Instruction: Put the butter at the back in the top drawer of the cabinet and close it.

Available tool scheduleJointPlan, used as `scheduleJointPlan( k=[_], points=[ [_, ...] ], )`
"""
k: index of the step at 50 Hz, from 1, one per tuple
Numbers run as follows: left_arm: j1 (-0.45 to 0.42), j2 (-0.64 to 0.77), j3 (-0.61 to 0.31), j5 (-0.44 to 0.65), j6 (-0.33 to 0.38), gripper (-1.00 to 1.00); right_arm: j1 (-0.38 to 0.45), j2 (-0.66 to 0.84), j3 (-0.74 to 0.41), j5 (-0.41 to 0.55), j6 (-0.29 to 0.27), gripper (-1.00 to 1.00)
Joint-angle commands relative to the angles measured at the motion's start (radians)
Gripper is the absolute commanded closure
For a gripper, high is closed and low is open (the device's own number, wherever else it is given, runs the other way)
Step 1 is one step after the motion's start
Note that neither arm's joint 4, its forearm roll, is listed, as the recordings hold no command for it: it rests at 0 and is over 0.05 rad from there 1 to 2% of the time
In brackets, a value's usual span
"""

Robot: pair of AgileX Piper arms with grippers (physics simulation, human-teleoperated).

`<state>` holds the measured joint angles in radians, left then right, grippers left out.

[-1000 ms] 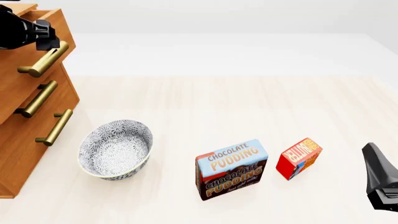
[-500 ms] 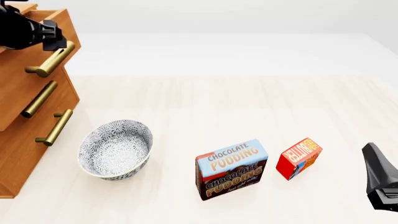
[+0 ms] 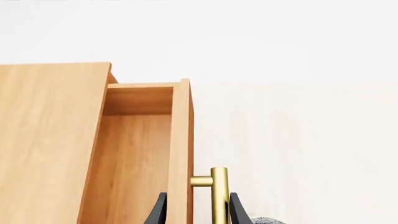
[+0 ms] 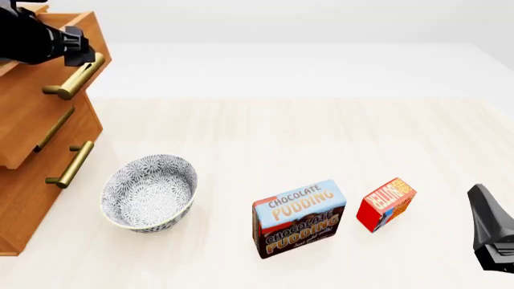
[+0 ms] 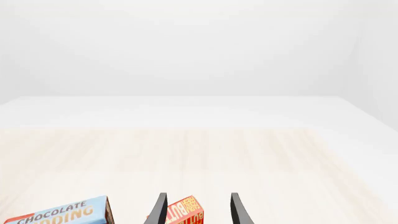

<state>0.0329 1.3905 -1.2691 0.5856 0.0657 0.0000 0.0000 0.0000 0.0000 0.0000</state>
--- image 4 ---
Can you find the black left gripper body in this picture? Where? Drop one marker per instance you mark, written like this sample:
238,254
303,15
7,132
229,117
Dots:
76,45

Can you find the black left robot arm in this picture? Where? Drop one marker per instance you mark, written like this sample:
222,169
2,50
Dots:
24,36

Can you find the grey patterned bowl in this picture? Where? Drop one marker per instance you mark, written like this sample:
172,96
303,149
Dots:
148,195

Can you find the red butter box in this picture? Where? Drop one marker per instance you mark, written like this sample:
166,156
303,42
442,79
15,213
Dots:
383,207

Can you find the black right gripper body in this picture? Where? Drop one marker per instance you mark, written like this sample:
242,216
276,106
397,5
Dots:
500,256

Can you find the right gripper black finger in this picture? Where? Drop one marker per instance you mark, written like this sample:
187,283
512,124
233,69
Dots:
488,216

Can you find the wooden cabinet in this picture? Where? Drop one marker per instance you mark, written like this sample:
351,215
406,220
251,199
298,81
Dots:
7,249

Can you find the chocolate pudding box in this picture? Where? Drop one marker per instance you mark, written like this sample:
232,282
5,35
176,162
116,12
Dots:
299,219

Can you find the wooden drawer with tall front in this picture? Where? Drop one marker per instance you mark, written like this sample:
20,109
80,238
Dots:
28,108

